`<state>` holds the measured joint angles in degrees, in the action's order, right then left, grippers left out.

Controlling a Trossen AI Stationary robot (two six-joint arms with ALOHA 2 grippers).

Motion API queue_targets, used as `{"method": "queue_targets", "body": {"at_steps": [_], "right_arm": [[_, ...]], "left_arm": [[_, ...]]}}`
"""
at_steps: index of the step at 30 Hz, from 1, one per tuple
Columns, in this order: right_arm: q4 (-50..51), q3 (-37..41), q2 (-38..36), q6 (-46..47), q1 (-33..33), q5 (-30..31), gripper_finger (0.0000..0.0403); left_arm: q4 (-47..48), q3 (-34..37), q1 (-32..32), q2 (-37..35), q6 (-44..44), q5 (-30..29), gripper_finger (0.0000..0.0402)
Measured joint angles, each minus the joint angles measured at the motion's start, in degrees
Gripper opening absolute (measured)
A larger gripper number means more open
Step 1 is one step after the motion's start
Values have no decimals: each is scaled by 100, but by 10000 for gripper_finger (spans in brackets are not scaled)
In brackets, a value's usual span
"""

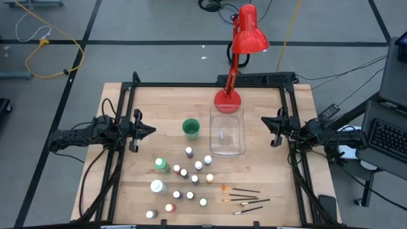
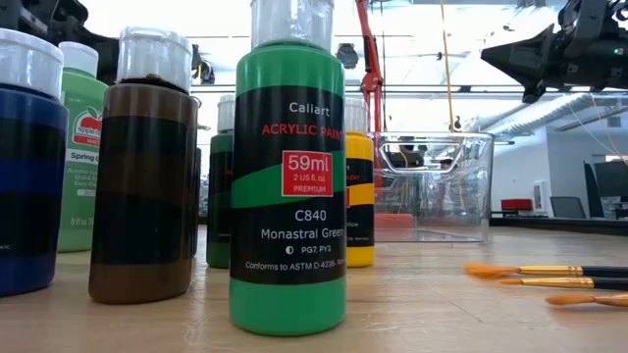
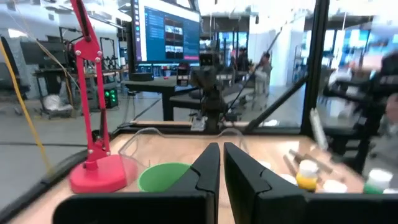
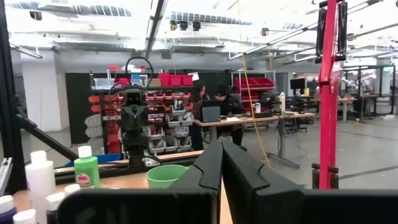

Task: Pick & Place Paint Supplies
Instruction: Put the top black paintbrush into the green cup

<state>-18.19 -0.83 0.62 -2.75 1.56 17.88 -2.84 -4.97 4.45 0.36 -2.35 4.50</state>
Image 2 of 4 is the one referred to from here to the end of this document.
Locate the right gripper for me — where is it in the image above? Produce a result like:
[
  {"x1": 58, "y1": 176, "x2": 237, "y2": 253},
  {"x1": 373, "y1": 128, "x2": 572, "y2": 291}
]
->
[{"x1": 480, "y1": 23, "x2": 628, "y2": 105}]

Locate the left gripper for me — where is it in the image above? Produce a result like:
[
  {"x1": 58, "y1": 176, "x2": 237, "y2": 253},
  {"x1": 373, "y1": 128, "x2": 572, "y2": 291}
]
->
[{"x1": 0, "y1": 0, "x2": 121, "y2": 86}]

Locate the blue paint bottle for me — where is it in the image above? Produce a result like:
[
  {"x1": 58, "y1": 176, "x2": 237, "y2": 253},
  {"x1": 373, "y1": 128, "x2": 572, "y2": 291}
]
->
[{"x1": 0, "y1": 27, "x2": 70, "y2": 298}]

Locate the tall light green paint bottle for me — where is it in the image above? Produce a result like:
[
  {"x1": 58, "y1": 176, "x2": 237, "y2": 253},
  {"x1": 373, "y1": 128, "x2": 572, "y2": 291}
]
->
[{"x1": 57, "y1": 41, "x2": 110, "y2": 254}]

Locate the brown paint bottle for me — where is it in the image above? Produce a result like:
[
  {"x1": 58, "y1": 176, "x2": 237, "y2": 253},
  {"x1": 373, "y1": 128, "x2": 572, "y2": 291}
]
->
[{"x1": 87, "y1": 25, "x2": 202, "y2": 306}]

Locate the black paint bottle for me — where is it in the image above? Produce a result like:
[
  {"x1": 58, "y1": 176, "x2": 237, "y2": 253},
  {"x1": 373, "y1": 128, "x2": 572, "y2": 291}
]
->
[{"x1": 190, "y1": 145, "x2": 203, "y2": 257}]

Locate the dark green paint bottle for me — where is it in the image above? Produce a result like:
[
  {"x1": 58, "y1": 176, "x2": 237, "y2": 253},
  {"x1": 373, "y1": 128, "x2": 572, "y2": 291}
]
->
[{"x1": 205, "y1": 93, "x2": 237, "y2": 270}]

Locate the yellow paint bottle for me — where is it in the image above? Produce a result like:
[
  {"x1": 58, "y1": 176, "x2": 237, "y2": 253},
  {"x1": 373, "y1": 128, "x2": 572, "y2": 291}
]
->
[{"x1": 343, "y1": 96, "x2": 377, "y2": 269}]

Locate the thin black handled paintbrush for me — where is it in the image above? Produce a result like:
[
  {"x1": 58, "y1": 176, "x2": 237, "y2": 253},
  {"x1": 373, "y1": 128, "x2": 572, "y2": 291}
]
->
[
  {"x1": 544, "y1": 292, "x2": 628, "y2": 309},
  {"x1": 498, "y1": 276, "x2": 628, "y2": 291}
]

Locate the bright green paint bottle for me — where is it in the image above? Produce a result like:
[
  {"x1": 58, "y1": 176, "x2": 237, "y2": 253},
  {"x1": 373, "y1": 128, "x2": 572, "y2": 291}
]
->
[{"x1": 228, "y1": 0, "x2": 348, "y2": 338}]

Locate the red topped black cart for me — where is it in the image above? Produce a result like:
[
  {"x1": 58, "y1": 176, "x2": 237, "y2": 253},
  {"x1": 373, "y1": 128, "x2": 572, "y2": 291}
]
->
[{"x1": 499, "y1": 197, "x2": 535, "y2": 213}]

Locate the black computer monitor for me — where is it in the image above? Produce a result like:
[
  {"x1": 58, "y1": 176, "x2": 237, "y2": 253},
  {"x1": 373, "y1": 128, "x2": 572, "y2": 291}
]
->
[{"x1": 583, "y1": 160, "x2": 628, "y2": 220}]

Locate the grey office chair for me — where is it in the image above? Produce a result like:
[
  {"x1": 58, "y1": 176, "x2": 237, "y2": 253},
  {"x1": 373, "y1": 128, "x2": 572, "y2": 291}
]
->
[{"x1": 549, "y1": 195, "x2": 588, "y2": 220}]

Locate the clear plastic bin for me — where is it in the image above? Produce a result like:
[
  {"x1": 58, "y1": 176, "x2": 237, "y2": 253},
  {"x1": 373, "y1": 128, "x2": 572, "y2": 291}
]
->
[{"x1": 371, "y1": 130, "x2": 496, "y2": 244}]

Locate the yellow hanging cable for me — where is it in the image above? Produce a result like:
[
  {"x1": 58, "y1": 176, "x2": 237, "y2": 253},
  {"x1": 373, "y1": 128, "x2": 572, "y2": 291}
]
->
[{"x1": 439, "y1": 0, "x2": 458, "y2": 132}]

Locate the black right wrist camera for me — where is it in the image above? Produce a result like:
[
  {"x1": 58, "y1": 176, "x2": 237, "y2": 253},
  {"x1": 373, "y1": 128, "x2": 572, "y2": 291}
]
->
[{"x1": 558, "y1": 0, "x2": 628, "y2": 38}]

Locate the black hanging cable reel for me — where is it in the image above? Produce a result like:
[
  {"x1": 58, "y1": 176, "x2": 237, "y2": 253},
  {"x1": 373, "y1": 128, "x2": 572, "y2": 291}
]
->
[
  {"x1": 336, "y1": 42, "x2": 360, "y2": 71},
  {"x1": 190, "y1": 43, "x2": 216, "y2": 85}
]

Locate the white wall box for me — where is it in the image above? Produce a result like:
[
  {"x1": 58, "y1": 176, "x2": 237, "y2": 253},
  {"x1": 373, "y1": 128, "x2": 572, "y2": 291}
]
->
[{"x1": 533, "y1": 180, "x2": 551, "y2": 213}]

